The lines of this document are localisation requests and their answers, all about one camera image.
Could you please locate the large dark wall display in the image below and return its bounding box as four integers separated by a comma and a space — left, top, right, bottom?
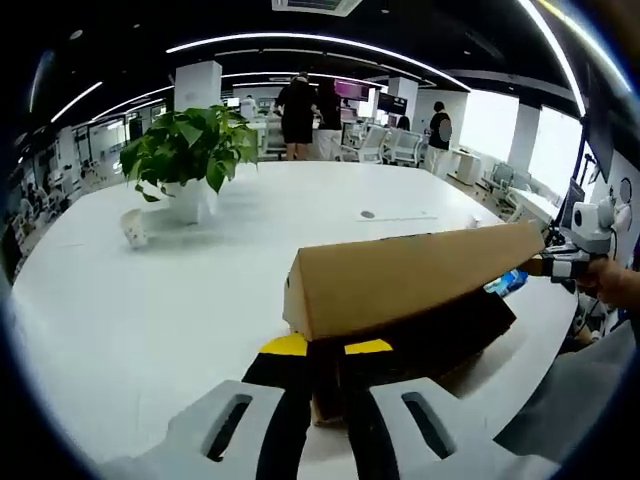
582, 119, 615, 184

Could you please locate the grey mesh office chair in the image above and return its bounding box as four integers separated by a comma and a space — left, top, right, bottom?
493, 319, 640, 457

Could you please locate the white office chair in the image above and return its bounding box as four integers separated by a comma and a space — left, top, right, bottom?
389, 128, 424, 166
359, 124, 391, 164

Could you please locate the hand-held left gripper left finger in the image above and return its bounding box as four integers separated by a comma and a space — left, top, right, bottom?
94, 333, 314, 480

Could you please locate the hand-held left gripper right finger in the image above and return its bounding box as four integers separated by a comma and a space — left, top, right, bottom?
339, 337, 561, 480

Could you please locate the black monitor on stand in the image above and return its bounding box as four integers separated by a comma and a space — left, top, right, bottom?
559, 177, 585, 234

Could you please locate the green plant in white pot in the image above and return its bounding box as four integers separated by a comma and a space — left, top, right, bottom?
119, 104, 260, 225

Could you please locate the ceiling light strip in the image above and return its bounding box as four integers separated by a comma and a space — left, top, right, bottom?
517, 0, 586, 116
164, 32, 471, 91

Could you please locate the brown cardboard shoe box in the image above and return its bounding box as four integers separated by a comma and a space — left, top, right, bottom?
283, 219, 546, 429

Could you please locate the white office desk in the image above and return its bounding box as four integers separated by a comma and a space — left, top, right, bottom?
504, 187, 561, 221

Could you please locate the purple wall screen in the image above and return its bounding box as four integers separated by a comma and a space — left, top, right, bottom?
334, 79, 371, 101

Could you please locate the dark wall screen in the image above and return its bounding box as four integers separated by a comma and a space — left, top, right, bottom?
377, 92, 409, 114

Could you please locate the ceiling air conditioner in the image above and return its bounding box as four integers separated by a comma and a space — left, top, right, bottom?
271, 0, 364, 18

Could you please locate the blue wet wipes soft item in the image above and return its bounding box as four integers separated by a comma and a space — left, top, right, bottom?
482, 269, 529, 299

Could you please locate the person's right hand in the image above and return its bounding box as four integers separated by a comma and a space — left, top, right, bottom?
574, 257, 640, 314

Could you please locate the white paper cup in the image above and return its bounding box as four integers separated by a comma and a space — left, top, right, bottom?
121, 208, 150, 249

